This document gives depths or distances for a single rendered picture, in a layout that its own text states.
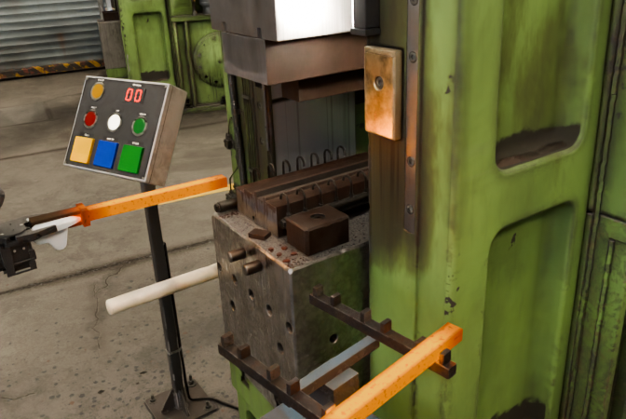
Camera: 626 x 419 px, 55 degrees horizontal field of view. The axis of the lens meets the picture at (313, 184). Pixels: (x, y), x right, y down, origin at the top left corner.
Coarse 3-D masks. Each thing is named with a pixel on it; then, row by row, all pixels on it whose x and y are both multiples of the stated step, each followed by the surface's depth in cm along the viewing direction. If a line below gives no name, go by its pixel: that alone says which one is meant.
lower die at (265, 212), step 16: (336, 160) 169; (352, 160) 165; (288, 176) 156; (304, 176) 155; (336, 176) 152; (352, 176) 153; (240, 192) 151; (288, 192) 144; (240, 208) 154; (256, 208) 146; (272, 208) 139; (352, 208) 151; (272, 224) 141
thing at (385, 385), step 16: (432, 336) 98; (448, 336) 97; (416, 352) 94; (432, 352) 94; (400, 368) 91; (416, 368) 91; (368, 384) 88; (384, 384) 88; (400, 384) 89; (352, 400) 85; (368, 400) 85; (384, 400) 87; (336, 416) 82; (352, 416) 82
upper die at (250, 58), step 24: (240, 48) 133; (264, 48) 125; (288, 48) 127; (312, 48) 131; (336, 48) 134; (360, 48) 138; (240, 72) 136; (264, 72) 127; (288, 72) 129; (312, 72) 132; (336, 72) 136
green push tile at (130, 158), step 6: (126, 144) 170; (126, 150) 169; (132, 150) 168; (138, 150) 167; (120, 156) 170; (126, 156) 169; (132, 156) 168; (138, 156) 167; (120, 162) 169; (126, 162) 168; (132, 162) 167; (138, 162) 166; (120, 168) 169; (126, 168) 168; (132, 168) 167; (138, 168) 166
